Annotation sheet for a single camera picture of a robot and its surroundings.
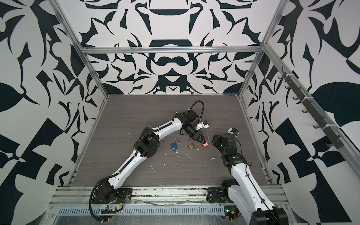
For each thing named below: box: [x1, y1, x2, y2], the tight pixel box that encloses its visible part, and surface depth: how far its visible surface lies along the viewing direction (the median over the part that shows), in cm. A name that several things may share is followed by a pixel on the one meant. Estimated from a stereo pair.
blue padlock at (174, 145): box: [170, 137, 180, 150], surface depth 93 cm
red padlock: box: [201, 138, 210, 148], surface depth 93 cm
